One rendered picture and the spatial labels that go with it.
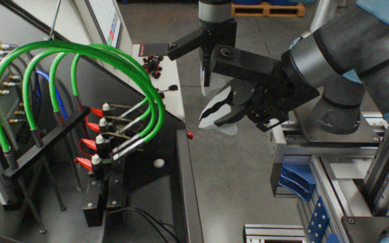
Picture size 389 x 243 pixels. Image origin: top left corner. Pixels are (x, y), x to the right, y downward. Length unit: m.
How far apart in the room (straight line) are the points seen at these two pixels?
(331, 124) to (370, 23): 0.65
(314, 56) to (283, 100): 0.10
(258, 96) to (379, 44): 0.17
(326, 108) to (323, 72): 0.60
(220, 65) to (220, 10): 0.28
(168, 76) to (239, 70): 0.98
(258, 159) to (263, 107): 1.98
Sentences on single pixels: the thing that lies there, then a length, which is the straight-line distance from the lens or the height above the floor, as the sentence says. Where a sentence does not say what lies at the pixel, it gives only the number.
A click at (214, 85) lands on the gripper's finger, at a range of 0.84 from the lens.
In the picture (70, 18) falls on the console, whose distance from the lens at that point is 1.05.
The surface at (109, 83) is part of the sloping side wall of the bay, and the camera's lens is 1.07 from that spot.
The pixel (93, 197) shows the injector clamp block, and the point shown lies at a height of 0.98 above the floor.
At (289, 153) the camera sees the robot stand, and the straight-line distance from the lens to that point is 1.12.
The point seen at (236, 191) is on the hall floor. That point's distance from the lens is 2.24.
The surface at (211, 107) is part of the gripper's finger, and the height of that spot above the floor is 1.34.
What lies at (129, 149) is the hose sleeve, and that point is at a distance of 0.81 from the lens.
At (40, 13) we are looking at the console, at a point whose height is 1.37.
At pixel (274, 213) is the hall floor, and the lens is 2.17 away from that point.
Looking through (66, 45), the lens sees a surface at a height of 1.42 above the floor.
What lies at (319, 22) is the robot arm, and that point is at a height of 1.33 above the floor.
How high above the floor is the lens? 1.66
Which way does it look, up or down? 36 degrees down
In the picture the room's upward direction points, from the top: straight up
